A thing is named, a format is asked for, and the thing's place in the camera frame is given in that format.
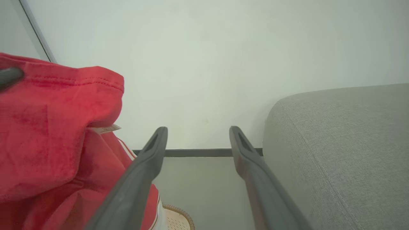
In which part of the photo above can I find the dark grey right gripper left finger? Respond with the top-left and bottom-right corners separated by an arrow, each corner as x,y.
85,126 -> 168,230

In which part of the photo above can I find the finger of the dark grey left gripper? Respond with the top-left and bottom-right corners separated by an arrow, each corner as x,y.
0,66 -> 25,91

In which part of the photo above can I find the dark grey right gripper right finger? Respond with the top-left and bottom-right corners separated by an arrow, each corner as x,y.
229,126 -> 313,230

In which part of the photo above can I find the red jersey with white trim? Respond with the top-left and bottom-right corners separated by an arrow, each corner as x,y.
0,53 -> 163,230

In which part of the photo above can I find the cream perforated laundry basket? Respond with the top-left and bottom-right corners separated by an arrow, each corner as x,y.
161,204 -> 195,230

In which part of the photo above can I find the black baseboard strip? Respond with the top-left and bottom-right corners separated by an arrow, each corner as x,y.
133,148 -> 264,157

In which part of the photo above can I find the grey fabric sofa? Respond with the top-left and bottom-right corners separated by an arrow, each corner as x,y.
263,84 -> 409,230

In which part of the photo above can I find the grey wall trim strip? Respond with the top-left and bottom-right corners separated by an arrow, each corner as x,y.
19,0 -> 57,63

